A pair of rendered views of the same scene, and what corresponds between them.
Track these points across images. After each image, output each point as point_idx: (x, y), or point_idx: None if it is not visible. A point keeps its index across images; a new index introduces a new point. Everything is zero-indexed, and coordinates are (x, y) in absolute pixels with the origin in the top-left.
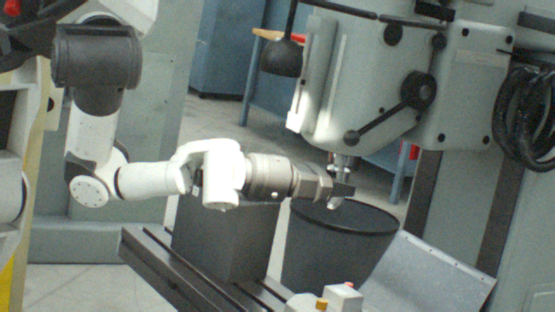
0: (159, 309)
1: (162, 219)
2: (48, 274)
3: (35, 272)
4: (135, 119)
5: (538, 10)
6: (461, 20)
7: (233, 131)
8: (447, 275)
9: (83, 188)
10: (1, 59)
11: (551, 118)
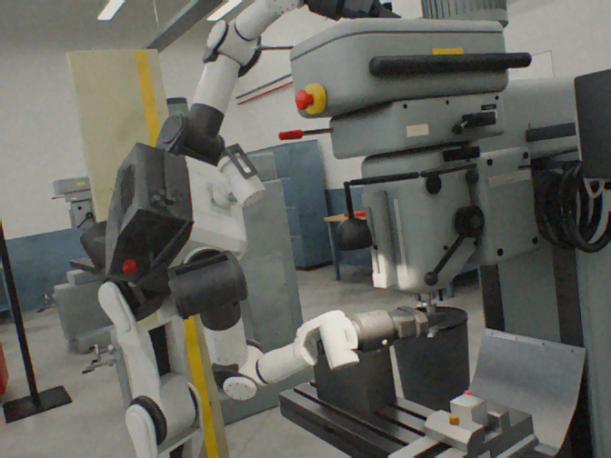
0: None
1: None
2: (244, 426)
3: (235, 429)
4: (268, 302)
5: (540, 124)
6: (483, 154)
7: (334, 284)
8: (539, 354)
9: (235, 387)
10: (142, 307)
11: (585, 204)
